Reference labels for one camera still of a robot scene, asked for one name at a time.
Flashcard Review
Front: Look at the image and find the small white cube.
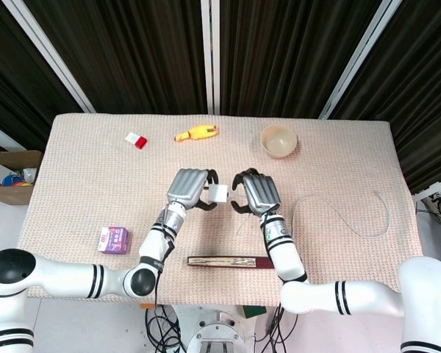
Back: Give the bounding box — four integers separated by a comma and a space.
208, 183, 230, 204

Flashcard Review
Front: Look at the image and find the beige woven tablecloth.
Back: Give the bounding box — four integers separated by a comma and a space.
17, 113, 425, 307

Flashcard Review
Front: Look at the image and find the brown cardboard box with clutter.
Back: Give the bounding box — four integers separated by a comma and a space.
0, 137, 43, 205

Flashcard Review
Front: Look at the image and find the dark curtain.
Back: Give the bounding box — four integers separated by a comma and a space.
0, 0, 441, 196

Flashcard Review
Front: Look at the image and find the black cable bundle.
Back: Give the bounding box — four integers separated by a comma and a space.
143, 304, 189, 353
252, 301, 299, 353

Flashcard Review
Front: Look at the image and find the white slanted frame post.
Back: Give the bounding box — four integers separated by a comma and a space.
1, 0, 97, 114
318, 0, 404, 121

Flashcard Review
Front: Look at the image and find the green block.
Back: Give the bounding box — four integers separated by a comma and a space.
242, 306, 268, 319

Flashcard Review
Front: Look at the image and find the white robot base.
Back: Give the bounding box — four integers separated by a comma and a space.
171, 304, 270, 353

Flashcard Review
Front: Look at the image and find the purple cardboard box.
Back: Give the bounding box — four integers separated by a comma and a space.
97, 225, 131, 256

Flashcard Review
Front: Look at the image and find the white upright frame post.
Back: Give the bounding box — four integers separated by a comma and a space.
199, 0, 222, 115

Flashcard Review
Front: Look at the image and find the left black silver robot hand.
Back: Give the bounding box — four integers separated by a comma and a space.
167, 168, 221, 213

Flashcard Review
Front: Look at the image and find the dark red flat case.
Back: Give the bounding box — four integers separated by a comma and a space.
186, 255, 277, 270

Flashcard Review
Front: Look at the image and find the red and white block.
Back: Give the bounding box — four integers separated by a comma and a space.
124, 131, 149, 151

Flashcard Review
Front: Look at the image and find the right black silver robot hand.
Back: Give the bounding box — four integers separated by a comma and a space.
231, 168, 282, 216

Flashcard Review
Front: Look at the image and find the yellow rubber chicken toy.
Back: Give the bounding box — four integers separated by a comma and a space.
173, 124, 221, 143

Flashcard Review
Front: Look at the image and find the beige bowl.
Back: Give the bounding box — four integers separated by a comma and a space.
260, 124, 298, 160

